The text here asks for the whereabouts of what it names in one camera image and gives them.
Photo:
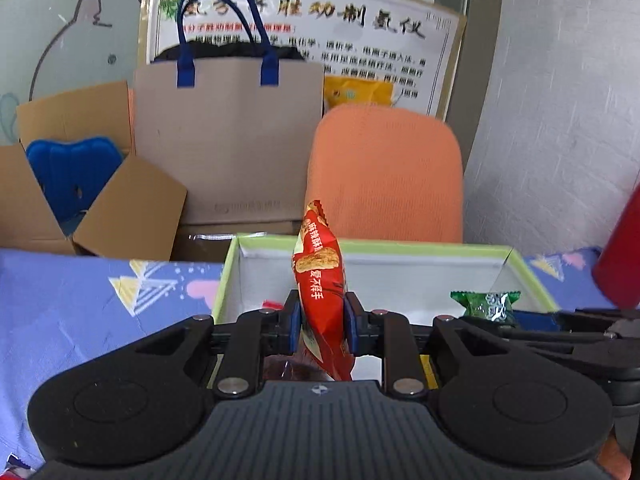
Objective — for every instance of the yellow packet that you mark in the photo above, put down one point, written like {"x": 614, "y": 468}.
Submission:
{"x": 357, "y": 92}

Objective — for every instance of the blue plastic seat cushion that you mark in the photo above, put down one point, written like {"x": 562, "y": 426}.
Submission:
{"x": 70, "y": 170}

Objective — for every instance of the person's red clothing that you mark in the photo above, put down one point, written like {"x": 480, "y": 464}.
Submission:
{"x": 620, "y": 260}

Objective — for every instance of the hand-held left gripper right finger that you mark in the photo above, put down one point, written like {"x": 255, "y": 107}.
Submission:
{"x": 350, "y": 327}

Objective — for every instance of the text poster board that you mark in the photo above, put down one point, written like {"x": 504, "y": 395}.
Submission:
{"x": 350, "y": 35}

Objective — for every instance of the blue patterned tablecloth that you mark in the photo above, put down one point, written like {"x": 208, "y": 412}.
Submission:
{"x": 60, "y": 310}

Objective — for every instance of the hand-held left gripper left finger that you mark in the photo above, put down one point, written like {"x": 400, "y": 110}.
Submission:
{"x": 295, "y": 327}

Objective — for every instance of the orange chair back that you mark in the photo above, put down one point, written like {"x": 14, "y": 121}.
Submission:
{"x": 385, "y": 175}

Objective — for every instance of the red snack packet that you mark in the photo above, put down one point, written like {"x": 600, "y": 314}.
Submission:
{"x": 320, "y": 285}

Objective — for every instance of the green cardboard box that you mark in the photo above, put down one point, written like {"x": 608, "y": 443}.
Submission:
{"x": 400, "y": 270}

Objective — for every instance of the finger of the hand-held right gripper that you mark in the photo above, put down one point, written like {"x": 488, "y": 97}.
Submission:
{"x": 560, "y": 347}
{"x": 590, "y": 316}

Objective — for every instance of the green candy packet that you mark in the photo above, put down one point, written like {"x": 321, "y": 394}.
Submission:
{"x": 487, "y": 305}

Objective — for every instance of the open cardboard box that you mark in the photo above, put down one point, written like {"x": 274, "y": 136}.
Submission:
{"x": 130, "y": 210}

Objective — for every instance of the grey cat wall decal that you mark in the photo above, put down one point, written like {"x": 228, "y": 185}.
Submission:
{"x": 65, "y": 45}

